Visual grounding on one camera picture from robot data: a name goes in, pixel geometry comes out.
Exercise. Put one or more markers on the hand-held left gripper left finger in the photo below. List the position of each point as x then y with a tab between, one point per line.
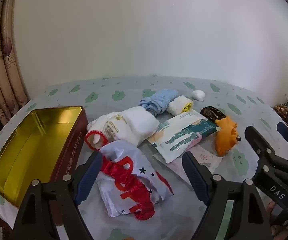
89	180

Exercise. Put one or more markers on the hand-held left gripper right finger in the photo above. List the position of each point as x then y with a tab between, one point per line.
196	177

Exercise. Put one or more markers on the pink and white packet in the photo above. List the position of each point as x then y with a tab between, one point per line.
206	158

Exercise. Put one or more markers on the red velvet scrunchie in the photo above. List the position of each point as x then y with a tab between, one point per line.
119	172

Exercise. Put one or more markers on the orange plush toy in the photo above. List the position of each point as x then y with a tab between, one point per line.
226	137

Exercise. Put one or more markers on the white and teal wipes packet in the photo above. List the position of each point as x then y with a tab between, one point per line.
174	137

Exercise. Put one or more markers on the white plastic bag red print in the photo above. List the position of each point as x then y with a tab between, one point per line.
134	165

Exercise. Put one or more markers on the black snack packet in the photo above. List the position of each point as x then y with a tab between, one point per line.
212	113

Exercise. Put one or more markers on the red tin box gold inside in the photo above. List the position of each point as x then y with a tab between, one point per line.
33	142

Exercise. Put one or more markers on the white sock with red trim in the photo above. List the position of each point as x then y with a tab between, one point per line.
139	125

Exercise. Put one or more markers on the white fluffy sock yellow inside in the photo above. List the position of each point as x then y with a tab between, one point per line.
176	105

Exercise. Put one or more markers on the white fluffy ball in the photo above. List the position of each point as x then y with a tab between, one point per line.
198	95

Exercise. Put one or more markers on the light blue fluffy sock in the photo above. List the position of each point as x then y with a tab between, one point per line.
159	100

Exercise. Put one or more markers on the person's right hand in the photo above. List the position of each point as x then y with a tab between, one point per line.
271	212

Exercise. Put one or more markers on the cloud-print tablecloth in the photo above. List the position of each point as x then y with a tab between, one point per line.
124	85

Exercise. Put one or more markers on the beige leaf-print curtain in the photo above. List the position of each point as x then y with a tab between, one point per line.
1	67

